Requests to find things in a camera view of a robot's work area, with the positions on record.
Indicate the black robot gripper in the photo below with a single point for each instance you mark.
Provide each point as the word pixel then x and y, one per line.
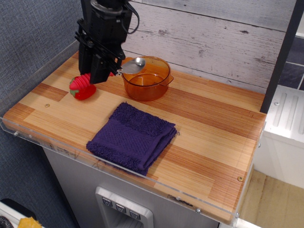
pixel 100 51

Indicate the red handled metal spoon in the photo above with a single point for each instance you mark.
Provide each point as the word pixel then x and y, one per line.
pixel 131 67

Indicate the orange transparent measuring cup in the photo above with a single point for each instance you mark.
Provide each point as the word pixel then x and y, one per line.
pixel 151 82

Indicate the red toy strawberry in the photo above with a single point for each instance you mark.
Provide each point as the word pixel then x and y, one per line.
pixel 83 91

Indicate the purple folded towel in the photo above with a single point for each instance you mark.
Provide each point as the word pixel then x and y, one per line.
pixel 132 138

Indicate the silver toy fridge cabinet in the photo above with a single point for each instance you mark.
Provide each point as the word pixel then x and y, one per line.
pixel 79 181

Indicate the grey water dispenser panel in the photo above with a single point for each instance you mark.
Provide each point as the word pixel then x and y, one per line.
pixel 119 212

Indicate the black yellow object corner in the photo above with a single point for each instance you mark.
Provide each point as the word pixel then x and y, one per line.
pixel 14 215

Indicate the white toy sink counter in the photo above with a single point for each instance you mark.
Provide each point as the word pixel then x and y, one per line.
pixel 280 153

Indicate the black right frame post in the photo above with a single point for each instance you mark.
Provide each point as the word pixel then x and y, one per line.
pixel 283 54

